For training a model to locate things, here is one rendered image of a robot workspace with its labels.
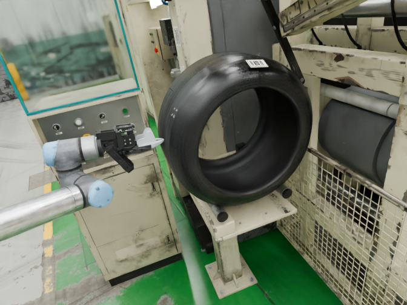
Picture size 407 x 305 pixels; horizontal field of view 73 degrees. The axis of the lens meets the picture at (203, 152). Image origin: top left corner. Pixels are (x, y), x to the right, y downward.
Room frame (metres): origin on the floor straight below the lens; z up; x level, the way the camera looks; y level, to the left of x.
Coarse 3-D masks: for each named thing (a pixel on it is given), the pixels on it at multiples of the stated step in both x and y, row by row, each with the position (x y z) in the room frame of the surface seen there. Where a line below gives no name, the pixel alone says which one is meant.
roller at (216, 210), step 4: (208, 204) 0.89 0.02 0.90; (212, 204) 0.86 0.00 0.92; (212, 208) 0.85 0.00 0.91; (216, 208) 0.83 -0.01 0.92; (220, 208) 0.83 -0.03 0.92; (216, 212) 0.81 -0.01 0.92; (220, 212) 0.80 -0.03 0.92; (224, 212) 0.80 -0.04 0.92; (216, 216) 0.80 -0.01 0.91; (220, 216) 0.79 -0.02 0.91; (224, 216) 0.80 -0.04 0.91; (220, 220) 0.79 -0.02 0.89; (224, 220) 0.80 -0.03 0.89
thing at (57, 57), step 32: (0, 0) 1.34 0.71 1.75; (32, 0) 1.37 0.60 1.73; (64, 0) 1.40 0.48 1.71; (96, 0) 1.44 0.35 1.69; (0, 32) 1.33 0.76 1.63; (32, 32) 1.36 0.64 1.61; (64, 32) 1.39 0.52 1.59; (96, 32) 1.43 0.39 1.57; (32, 64) 1.35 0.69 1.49; (64, 64) 1.38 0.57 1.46; (96, 64) 1.41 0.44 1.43; (128, 64) 1.45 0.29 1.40; (32, 96) 1.33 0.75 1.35; (64, 96) 1.37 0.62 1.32; (96, 96) 1.40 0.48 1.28
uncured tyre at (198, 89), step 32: (192, 64) 1.01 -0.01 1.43; (224, 64) 0.86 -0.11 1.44; (192, 96) 0.82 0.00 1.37; (224, 96) 0.81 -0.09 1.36; (288, 96) 0.86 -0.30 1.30; (160, 128) 0.92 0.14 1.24; (192, 128) 0.78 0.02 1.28; (256, 128) 1.15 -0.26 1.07; (288, 128) 1.05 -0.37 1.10; (192, 160) 0.77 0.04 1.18; (224, 160) 1.08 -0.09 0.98; (256, 160) 1.08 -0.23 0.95; (288, 160) 0.88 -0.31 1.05; (192, 192) 0.80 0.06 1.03; (224, 192) 0.79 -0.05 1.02; (256, 192) 0.82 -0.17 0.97
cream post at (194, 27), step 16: (176, 0) 1.17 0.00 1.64; (192, 0) 1.19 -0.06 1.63; (176, 16) 1.18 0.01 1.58; (192, 16) 1.18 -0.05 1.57; (208, 16) 1.20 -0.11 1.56; (192, 32) 1.18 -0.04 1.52; (208, 32) 1.20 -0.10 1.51; (176, 48) 1.28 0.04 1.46; (192, 48) 1.18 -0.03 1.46; (208, 48) 1.20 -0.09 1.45; (208, 128) 1.18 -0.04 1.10; (208, 144) 1.18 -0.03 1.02; (224, 144) 1.20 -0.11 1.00; (224, 240) 1.18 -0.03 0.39; (224, 256) 1.18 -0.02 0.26; (224, 272) 1.17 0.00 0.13; (240, 272) 1.20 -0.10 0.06
